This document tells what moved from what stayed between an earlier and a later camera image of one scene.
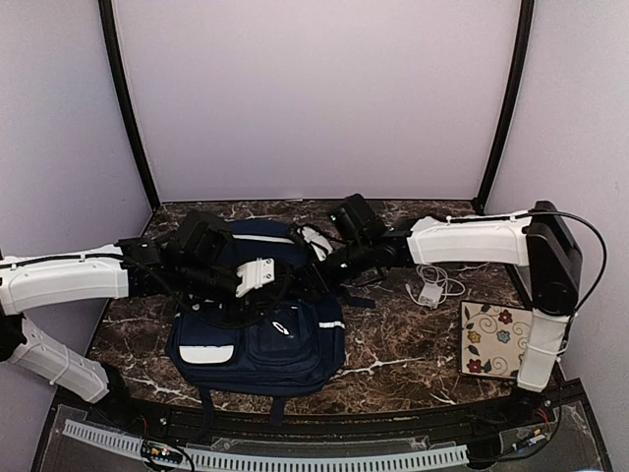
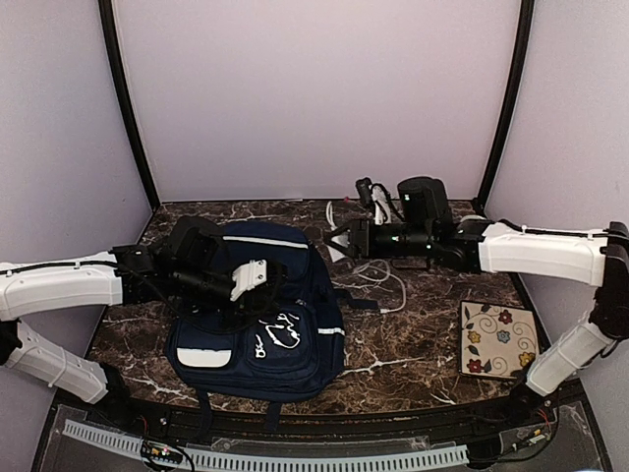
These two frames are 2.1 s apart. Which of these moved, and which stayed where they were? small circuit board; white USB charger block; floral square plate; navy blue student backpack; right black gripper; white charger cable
Moved: right black gripper; white charger cable; white USB charger block
Stayed: floral square plate; small circuit board; navy blue student backpack
